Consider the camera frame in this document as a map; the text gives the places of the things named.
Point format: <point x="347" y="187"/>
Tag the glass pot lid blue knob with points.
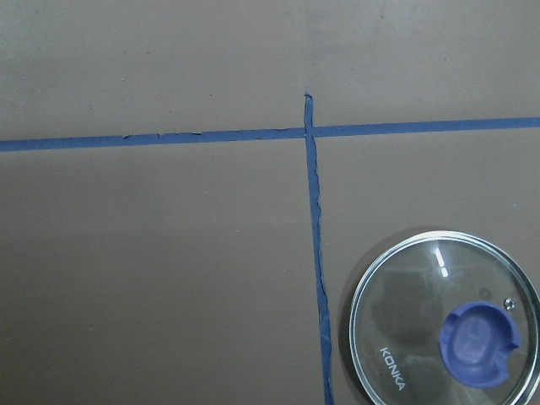
<point x="444" y="317"/>

